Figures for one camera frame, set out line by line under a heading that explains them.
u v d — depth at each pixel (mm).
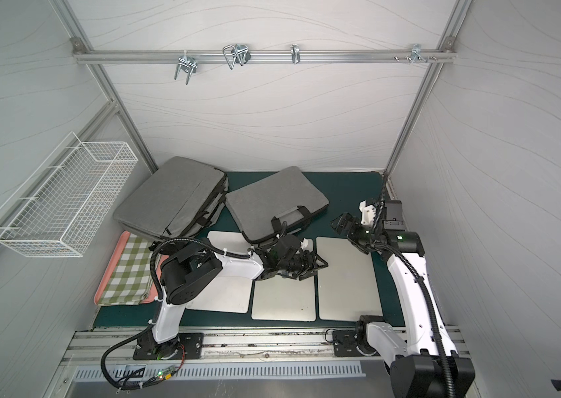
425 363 372
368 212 692
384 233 553
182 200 984
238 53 765
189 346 735
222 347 749
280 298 833
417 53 764
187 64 796
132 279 861
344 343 737
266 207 1039
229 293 840
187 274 506
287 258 723
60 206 688
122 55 787
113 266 902
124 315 795
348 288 853
